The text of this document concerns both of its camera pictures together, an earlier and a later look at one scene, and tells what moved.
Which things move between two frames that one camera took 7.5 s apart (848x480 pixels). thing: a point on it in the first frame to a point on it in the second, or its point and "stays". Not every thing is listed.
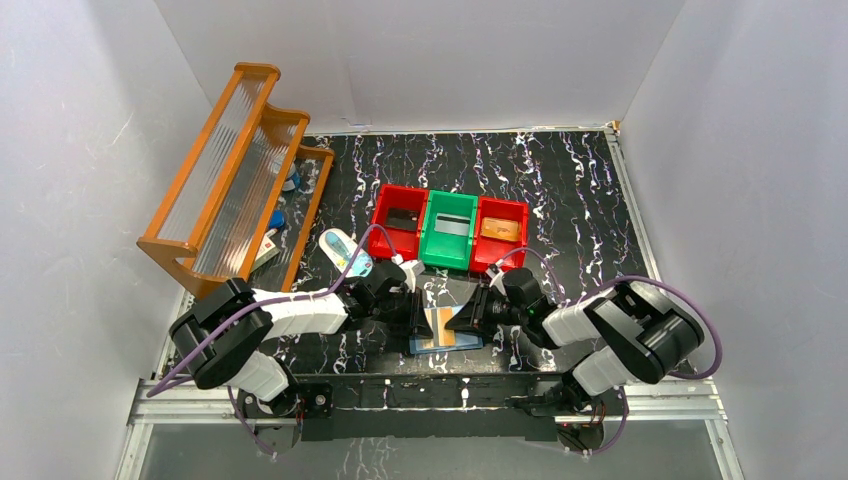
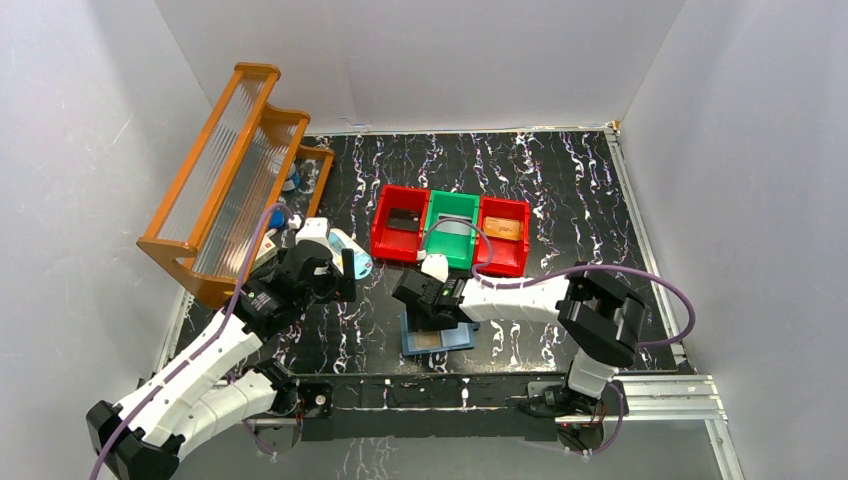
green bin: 447,229 stays
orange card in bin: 503,229 stays
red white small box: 266,251 stays
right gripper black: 473,315 to 417,321
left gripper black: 410,308 to 340,278
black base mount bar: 434,407 stays
